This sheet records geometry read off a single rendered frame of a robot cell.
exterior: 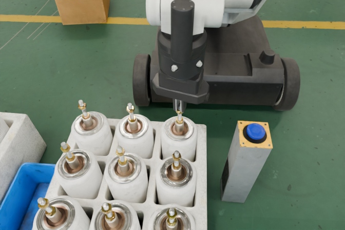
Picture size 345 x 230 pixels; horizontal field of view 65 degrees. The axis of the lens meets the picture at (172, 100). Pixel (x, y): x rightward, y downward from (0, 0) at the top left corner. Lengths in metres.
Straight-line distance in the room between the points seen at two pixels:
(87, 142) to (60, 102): 0.48
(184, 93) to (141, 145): 0.21
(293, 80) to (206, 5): 0.63
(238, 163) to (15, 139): 0.62
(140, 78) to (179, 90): 0.41
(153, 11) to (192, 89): 0.18
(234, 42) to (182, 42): 0.72
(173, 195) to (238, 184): 0.22
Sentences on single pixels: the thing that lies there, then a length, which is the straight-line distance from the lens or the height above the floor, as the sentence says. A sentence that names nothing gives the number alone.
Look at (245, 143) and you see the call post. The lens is 0.62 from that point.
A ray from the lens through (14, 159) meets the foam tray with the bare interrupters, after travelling 0.91.
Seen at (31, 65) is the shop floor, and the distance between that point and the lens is 1.41.
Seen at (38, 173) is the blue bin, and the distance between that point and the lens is 0.93.
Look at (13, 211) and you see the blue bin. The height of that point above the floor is 0.07.
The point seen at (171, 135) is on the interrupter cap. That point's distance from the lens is 0.68.
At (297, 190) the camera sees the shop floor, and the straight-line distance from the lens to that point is 0.97.
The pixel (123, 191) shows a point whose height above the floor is 0.24.
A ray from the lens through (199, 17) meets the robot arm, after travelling 0.44.
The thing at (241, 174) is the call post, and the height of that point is 0.18.
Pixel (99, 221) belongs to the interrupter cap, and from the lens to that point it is 0.61.
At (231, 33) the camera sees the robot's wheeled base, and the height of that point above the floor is 0.17.
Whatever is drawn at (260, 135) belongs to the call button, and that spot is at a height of 0.33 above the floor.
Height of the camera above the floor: 0.82
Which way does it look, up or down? 48 degrees down
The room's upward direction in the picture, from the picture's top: straight up
